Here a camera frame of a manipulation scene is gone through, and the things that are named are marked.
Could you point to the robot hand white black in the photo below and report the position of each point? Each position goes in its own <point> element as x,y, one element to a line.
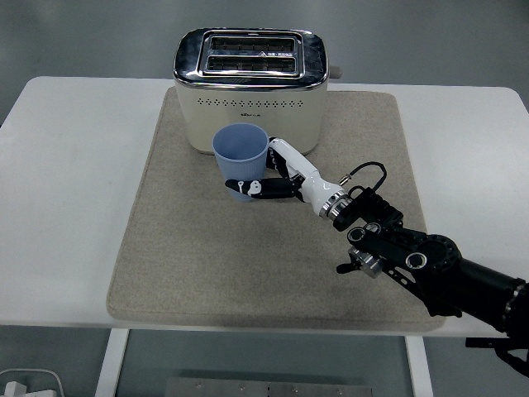
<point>308,173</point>

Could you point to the white table leg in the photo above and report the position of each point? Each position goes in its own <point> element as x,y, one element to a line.
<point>419,368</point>
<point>111,364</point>

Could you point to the blue ribbed cup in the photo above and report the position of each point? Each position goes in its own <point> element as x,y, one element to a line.
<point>239,165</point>

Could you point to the white plastic tray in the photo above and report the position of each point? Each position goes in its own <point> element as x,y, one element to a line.
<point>51,380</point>

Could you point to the cream toaster chrome top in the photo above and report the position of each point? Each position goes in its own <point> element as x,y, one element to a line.
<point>248,99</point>

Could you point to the small white block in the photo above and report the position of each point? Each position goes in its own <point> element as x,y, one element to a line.
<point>14,389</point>

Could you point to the black table control panel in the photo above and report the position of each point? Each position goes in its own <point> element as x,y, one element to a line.
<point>479,342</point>

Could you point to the beige fabric mat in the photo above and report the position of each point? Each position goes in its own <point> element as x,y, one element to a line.
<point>231,269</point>

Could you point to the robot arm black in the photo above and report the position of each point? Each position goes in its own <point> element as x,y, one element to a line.
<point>413,248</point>

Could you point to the grey metal plate with screws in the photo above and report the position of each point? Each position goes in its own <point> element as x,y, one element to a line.
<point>268,388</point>

